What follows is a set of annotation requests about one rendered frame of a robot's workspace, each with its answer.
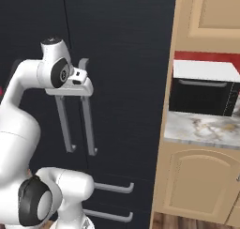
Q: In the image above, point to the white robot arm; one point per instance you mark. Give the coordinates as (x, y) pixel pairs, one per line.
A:
(18, 135)

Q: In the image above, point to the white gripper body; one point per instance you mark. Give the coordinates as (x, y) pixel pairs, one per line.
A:
(75, 89)

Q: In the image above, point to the black fridge drawer front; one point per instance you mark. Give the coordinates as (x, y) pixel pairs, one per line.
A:
(140, 218)
(140, 193)

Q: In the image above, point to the white and black microwave oven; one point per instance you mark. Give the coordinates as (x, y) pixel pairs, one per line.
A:
(203, 92)

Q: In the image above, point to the beige wall cupboard door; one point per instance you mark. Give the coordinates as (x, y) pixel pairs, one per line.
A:
(209, 17)

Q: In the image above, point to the black fridge door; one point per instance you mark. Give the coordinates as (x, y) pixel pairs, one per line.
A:
(125, 67)
(28, 23)

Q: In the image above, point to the beige base cupboard door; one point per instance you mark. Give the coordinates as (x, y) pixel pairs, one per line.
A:
(200, 182)
(235, 214)

